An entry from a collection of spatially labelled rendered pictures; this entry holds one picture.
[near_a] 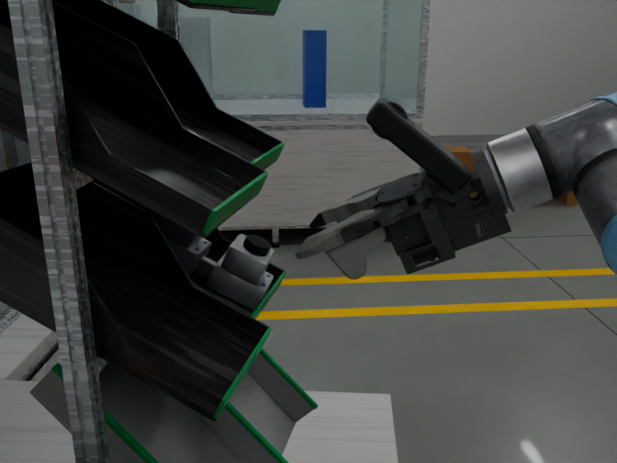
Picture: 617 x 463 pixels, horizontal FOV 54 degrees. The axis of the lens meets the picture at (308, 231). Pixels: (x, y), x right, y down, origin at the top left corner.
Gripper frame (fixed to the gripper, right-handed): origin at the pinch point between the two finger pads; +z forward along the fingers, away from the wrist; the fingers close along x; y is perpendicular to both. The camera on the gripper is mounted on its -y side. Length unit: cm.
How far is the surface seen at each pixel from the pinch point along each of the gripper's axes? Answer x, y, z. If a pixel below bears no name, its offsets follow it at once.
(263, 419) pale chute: 1.3, 21.2, 16.8
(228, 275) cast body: -2.2, 0.7, 9.9
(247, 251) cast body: -1.5, -0.8, 6.8
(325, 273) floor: 292, 108, 94
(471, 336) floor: 221, 142, 16
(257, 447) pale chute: -9.0, 18.2, 13.2
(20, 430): 13, 17, 64
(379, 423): 25, 42, 11
